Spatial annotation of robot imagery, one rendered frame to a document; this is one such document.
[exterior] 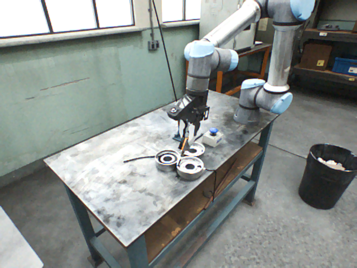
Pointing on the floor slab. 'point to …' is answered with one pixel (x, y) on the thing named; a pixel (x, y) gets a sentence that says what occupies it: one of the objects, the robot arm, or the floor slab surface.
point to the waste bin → (327, 175)
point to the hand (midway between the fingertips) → (185, 140)
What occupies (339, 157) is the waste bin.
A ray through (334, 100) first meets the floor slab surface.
